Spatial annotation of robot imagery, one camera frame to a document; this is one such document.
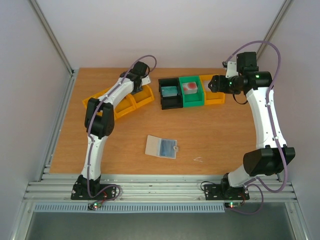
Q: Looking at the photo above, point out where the yellow bin with blue cards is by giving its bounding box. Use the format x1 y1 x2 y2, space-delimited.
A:
129 84 155 109

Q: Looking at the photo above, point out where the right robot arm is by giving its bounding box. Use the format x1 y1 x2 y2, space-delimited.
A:
208 52 296 200

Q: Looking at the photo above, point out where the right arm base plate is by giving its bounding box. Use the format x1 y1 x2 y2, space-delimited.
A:
204 184 250 201

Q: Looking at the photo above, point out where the grey slotted cable duct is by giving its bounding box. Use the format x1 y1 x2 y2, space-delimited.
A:
34 202 225 214

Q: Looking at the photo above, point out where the yellow bin with red cards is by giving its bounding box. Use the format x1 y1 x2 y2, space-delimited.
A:
114 94 137 120

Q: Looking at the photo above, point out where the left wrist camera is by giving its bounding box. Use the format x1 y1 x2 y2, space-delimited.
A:
141 76 151 86

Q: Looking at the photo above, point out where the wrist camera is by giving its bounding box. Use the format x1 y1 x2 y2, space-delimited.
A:
141 76 151 86
222 61 238 79

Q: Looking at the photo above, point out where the green bin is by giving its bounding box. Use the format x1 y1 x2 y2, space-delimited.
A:
178 75 205 108

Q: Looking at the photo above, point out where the beige card holder wallet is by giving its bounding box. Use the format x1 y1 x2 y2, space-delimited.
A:
145 135 179 159

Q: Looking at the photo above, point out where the right yellow bin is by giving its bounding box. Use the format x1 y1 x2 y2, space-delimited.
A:
199 73 227 106

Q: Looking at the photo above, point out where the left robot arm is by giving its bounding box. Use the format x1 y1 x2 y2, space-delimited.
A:
71 61 151 200

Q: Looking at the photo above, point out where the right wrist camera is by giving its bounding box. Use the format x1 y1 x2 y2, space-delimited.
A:
222 61 238 79

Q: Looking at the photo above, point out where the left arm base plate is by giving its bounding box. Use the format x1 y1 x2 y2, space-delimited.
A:
70 184 122 201

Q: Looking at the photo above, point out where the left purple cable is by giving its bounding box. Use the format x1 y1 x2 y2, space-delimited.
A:
84 54 158 201

